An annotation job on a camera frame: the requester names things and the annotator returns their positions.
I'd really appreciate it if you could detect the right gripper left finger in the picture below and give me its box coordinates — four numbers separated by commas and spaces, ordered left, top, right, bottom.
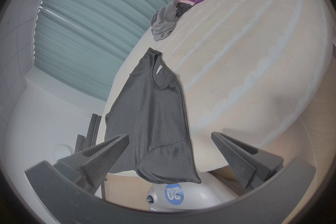
54, 134, 130, 195

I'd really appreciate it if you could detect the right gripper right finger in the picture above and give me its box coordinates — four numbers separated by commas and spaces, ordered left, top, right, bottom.
211, 132, 284, 196

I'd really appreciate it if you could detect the black T-shirt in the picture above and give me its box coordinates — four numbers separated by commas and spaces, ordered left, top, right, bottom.
104, 47, 202, 184

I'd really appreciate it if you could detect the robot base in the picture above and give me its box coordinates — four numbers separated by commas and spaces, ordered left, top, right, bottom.
146, 170, 238, 211

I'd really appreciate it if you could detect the bed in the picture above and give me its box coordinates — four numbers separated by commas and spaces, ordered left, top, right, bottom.
105, 0, 334, 179

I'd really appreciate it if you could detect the grey garment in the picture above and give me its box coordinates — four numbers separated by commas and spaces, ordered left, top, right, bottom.
150, 0, 181, 42

